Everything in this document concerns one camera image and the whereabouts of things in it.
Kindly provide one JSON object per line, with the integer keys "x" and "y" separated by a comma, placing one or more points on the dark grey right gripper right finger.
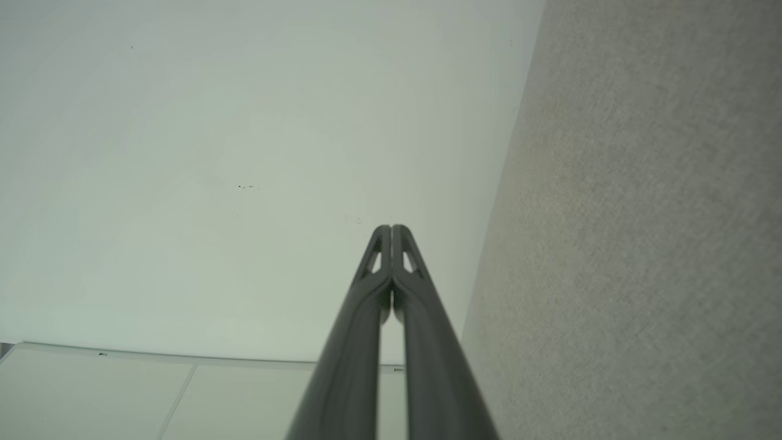
{"x": 440, "y": 366}

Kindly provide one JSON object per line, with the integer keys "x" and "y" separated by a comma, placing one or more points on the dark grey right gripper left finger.
{"x": 342, "y": 366}

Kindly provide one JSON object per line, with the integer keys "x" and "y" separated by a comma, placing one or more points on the grey fabric sofa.
{"x": 641, "y": 214}

